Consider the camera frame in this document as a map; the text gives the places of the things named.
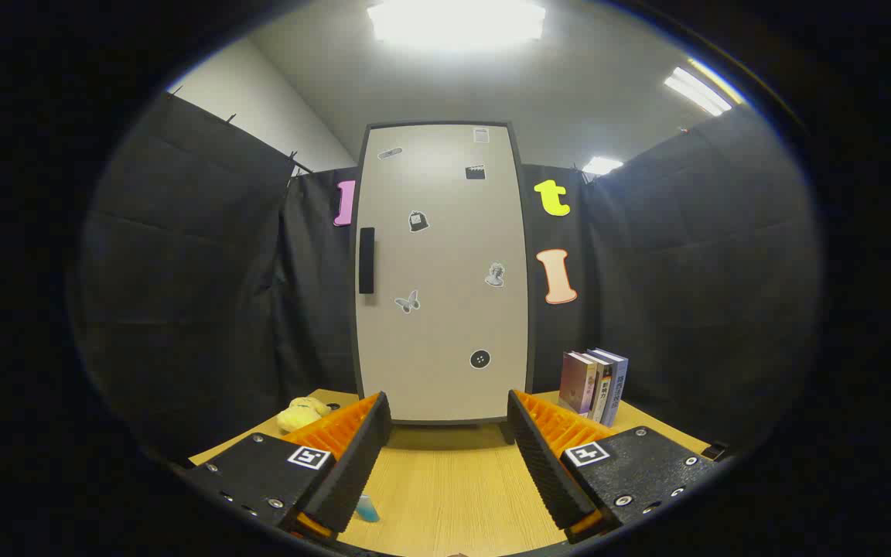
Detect large ceiling light panel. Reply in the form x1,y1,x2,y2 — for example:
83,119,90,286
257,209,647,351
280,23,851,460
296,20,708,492
367,0,547,52

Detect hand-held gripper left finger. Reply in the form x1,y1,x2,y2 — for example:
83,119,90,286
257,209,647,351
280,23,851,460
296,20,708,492
181,391,394,541

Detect white spine book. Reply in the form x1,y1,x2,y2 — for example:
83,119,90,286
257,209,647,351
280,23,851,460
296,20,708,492
586,350,616,423

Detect maroon cover book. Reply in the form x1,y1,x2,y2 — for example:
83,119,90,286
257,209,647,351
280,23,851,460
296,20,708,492
558,351,598,416

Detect dark grey cabinet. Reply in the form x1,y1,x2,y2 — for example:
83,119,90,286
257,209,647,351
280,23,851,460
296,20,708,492
351,120,537,428

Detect long ceiling light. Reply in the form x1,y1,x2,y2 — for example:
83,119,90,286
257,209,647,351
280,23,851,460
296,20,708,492
663,67,734,118

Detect blue grey cover book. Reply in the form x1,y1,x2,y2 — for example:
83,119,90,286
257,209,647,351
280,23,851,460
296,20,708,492
596,347,630,429

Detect yellow plush toy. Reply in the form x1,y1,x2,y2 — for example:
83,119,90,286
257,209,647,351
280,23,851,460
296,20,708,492
276,397,333,434

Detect black door handle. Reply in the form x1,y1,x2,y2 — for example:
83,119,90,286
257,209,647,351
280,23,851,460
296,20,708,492
358,227,376,296

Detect black backdrop cloth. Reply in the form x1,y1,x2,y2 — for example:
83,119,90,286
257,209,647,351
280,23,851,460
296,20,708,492
78,93,821,465

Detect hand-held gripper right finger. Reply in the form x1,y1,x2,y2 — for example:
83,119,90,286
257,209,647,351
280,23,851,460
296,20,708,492
506,389,725,542

